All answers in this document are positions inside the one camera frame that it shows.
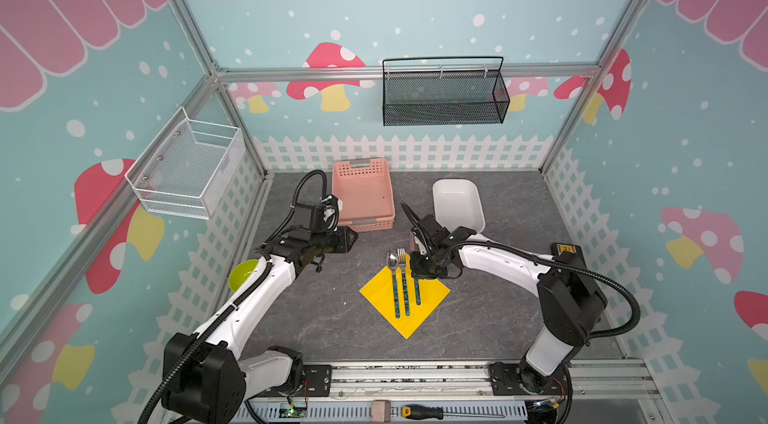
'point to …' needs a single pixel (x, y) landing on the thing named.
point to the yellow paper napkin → (381, 294)
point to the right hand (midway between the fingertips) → (410, 273)
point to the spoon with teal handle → (392, 260)
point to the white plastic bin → (457, 203)
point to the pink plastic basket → (364, 187)
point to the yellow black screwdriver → (437, 413)
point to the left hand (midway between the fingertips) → (352, 240)
